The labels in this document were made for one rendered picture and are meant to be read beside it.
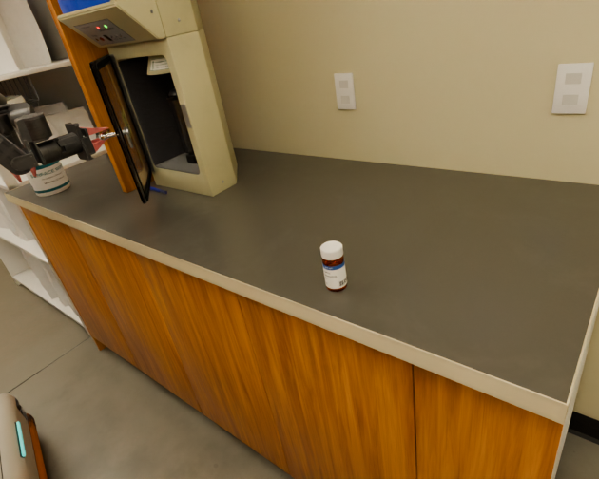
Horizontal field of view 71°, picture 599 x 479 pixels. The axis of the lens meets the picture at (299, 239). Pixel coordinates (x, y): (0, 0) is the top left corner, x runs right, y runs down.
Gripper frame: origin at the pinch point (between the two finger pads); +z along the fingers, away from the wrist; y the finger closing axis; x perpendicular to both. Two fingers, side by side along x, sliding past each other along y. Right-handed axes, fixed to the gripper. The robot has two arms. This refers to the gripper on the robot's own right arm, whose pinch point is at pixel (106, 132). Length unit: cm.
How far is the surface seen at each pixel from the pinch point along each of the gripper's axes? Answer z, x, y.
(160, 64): 19.9, -6.5, 14.4
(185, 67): 20.7, -17.3, 12.7
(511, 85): 62, -92, -3
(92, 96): 8.8, 19.6, 8.2
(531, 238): 29, -107, -27
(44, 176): -6, 53, -18
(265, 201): 22, -37, -26
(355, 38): 61, -48, 11
